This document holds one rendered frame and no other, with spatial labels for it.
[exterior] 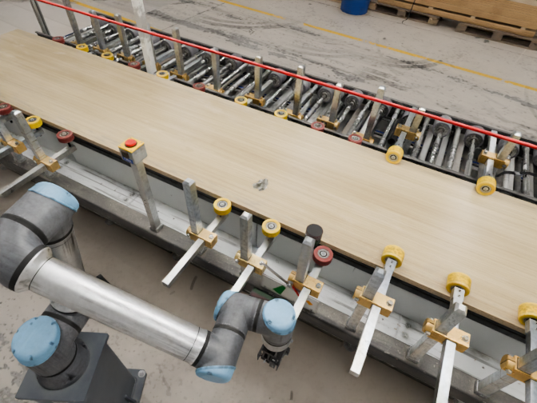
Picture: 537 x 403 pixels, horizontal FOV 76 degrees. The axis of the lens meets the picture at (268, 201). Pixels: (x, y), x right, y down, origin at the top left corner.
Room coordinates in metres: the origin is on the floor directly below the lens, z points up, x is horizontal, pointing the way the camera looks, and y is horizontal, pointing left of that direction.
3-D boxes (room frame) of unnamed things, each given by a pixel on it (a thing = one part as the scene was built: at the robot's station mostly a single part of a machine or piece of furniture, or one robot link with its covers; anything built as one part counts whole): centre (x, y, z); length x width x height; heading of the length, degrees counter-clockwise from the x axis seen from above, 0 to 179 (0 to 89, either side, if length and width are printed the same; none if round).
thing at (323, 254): (0.80, -0.24, 0.85); 0.08 x 0.08 x 0.11
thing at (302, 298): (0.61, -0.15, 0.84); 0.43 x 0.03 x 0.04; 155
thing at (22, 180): (1.28, 1.20, 0.81); 0.43 x 0.03 x 0.04; 155
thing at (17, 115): (1.34, 1.21, 0.88); 0.03 x 0.03 x 0.48; 65
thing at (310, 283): (0.70, -0.17, 0.85); 0.13 x 0.06 x 0.05; 65
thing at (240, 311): (0.42, 0.06, 1.14); 0.12 x 0.12 x 0.09; 77
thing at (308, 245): (0.71, -0.15, 0.88); 0.03 x 0.03 x 0.48; 65
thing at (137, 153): (1.03, 0.54, 1.18); 0.07 x 0.07 x 0.08; 65
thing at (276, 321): (0.41, -0.05, 1.14); 0.10 x 0.09 x 0.12; 77
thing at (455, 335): (0.49, -0.62, 0.95); 0.13 x 0.06 x 0.05; 65
